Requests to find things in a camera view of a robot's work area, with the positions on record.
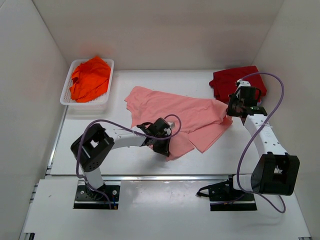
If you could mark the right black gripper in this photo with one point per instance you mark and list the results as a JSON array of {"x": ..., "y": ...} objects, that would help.
[{"x": 232, "y": 98}]

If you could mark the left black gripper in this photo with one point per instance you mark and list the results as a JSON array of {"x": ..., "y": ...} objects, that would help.
[{"x": 163, "y": 149}]

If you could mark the pink polo shirt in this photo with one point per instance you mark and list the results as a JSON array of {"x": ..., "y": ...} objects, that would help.
[{"x": 199, "y": 122}]

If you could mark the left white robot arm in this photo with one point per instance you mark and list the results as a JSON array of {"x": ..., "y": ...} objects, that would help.
[{"x": 93, "y": 146}]

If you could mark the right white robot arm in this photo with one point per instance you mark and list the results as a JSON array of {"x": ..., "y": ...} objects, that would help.
[{"x": 276, "y": 170}]

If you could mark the orange t shirt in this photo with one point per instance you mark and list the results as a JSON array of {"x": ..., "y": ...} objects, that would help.
[{"x": 90, "y": 80}]

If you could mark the white plastic basket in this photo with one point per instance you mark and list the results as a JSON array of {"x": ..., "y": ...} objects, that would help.
[{"x": 96, "y": 104}]

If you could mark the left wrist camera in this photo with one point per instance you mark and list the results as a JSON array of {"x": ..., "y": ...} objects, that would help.
[{"x": 171, "y": 124}]

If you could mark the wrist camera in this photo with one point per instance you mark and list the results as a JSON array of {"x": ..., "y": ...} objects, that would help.
[
  {"x": 171, "y": 124},
  {"x": 242, "y": 83}
]

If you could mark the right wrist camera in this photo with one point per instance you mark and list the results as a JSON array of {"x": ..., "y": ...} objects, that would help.
[{"x": 242, "y": 83}]

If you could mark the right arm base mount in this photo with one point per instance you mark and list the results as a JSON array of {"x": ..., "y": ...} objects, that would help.
[{"x": 223, "y": 197}]

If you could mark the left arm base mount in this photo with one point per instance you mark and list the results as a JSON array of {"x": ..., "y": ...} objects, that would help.
[{"x": 87, "y": 199}]

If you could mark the aluminium table rail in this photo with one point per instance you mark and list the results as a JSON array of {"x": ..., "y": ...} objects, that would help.
[{"x": 164, "y": 177}]

